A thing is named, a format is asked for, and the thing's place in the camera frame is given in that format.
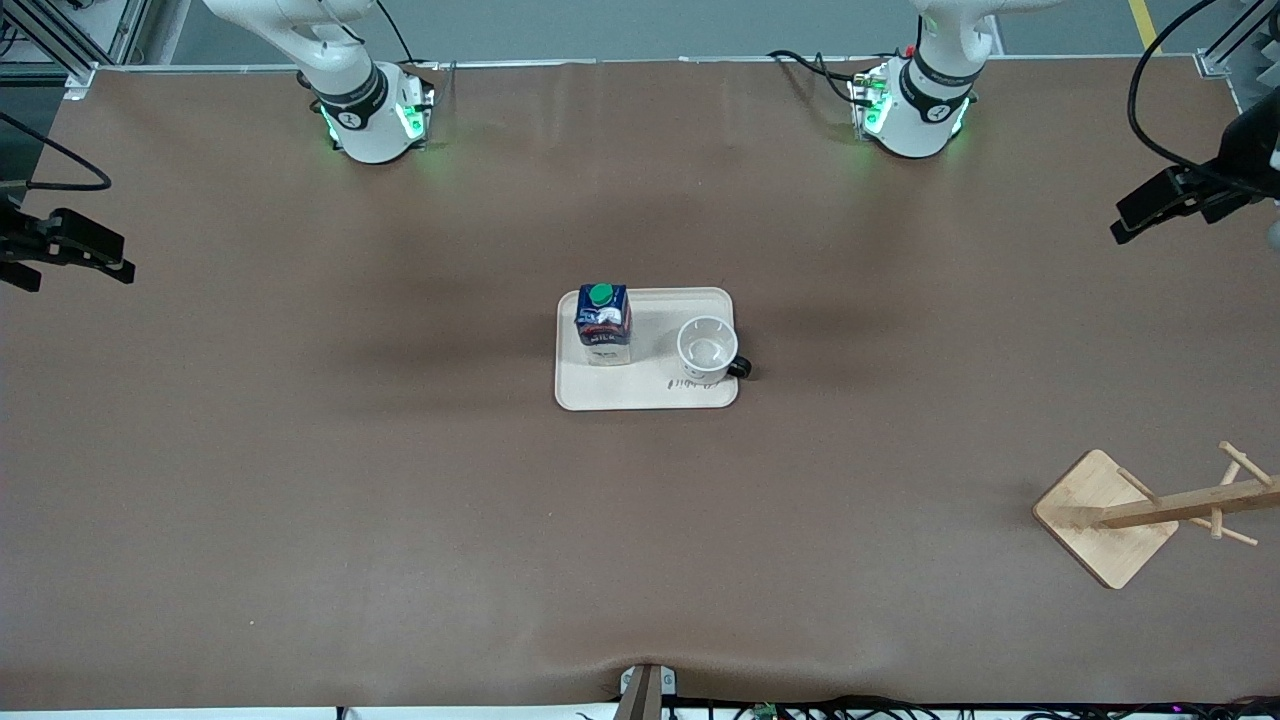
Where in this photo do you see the white smiley cup black handle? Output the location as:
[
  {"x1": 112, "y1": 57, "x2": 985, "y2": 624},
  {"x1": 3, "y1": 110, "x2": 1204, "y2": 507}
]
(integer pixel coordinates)
[{"x1": 677, "y1": 316, "x2": 753, "y2": 387}]

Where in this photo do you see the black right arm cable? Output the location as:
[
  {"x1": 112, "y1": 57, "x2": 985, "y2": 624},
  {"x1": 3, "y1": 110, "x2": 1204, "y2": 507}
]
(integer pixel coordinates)
[{"x1": 0, "y1": 112, "x2": 112, "y2": 193}]

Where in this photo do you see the beige plastic tray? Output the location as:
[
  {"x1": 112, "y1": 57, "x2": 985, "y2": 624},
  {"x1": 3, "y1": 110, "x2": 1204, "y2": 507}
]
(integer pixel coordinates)
[{"x1": 554, "y1": 287, "x2": 740, "y2": 412}]

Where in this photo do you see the black base cable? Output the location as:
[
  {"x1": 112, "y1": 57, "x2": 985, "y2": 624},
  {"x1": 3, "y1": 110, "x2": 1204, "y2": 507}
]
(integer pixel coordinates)
[
  {"x1": 375, "y1": 0, "x2": 443, "y2": 73},
  {"x1": 767, "y1": 48, "x2": 881, "y2": 106}
]

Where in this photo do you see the brown table mat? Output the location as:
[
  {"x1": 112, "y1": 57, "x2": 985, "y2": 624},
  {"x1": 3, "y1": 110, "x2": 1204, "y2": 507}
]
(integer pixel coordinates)
[{"x1": 0, "y1": 58, "x2": 1280, "y2": 713}]

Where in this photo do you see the wooden mug stand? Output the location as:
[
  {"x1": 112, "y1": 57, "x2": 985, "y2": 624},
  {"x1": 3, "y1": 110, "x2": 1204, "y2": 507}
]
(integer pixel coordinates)
[{"x1": 1032, "y1": 440, "x2": 1280, "y2": 591}]

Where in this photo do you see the aluminium frame profile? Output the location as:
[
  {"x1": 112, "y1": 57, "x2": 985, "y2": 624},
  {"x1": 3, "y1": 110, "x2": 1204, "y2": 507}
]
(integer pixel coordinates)
[
  {"x1": 1195, "y1": 0, "x2": 1280, "y2": 111},
  {"x1": 0, "y1": 0, "x2": 151, "y2": 101}
]

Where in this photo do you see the blue milk carton green cap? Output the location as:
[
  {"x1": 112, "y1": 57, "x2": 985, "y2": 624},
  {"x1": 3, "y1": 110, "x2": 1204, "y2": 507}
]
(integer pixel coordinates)
[{"x1": 574, "y1": 283, "x2": 633, "y2": 367}]

